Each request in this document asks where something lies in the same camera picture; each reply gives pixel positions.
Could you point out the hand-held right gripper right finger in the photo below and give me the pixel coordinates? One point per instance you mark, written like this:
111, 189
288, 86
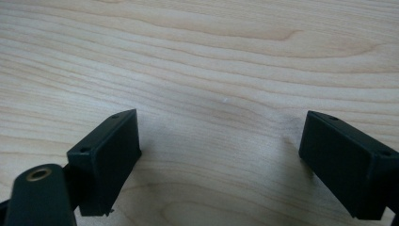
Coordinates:
345, 163

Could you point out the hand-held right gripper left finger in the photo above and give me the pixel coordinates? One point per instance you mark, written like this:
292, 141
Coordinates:
106, 163

